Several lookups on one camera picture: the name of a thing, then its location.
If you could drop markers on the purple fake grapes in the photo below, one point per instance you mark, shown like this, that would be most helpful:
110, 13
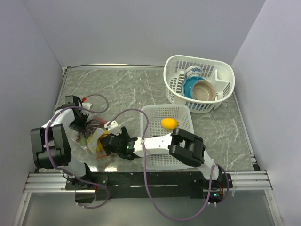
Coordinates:
91, 127

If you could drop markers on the yellow fake lemon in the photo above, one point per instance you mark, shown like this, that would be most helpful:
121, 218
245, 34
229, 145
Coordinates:
169, 123

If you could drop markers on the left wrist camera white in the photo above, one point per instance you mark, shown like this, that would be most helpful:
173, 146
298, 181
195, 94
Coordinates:
86, 106

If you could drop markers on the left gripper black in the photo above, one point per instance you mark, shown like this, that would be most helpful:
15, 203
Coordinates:
81, 127

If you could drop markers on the clear zip top bag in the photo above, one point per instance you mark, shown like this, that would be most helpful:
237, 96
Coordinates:
83, 146

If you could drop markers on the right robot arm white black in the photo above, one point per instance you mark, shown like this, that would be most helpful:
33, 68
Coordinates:
177, 150

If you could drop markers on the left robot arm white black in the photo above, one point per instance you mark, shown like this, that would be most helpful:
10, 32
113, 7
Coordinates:
58, 143

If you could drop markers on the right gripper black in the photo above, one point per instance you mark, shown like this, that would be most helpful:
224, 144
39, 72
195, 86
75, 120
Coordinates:
124, 136

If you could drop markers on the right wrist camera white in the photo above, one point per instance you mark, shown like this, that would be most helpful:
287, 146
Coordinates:
113, 128

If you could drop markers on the blue white porcelain cup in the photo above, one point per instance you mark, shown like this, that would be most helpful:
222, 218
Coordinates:
193, 71

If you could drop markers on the beige bowl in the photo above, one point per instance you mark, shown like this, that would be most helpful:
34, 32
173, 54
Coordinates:
202, 90

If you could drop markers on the yellow fake banana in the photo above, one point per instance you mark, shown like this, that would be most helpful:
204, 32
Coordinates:
93, 142

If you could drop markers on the red fake pepper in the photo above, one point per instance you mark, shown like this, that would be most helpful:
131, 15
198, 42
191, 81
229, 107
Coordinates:
99, 120

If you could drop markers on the aluminium frame rail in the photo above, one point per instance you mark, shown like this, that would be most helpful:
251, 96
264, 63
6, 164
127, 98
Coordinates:
56, 183

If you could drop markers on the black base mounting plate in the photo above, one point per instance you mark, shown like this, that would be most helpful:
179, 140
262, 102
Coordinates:
118, 185

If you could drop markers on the teal bowl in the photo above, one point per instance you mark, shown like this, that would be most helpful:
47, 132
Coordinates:
186, 87

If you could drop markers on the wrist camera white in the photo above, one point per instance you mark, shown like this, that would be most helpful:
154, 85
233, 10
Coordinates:
113, 128
86, 106

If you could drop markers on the white oval dish rack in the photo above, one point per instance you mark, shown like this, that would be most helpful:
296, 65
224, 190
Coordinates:
218, 73

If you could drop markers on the white perforated rectangular basket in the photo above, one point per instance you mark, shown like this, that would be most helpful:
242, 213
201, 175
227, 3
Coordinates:
155, 113

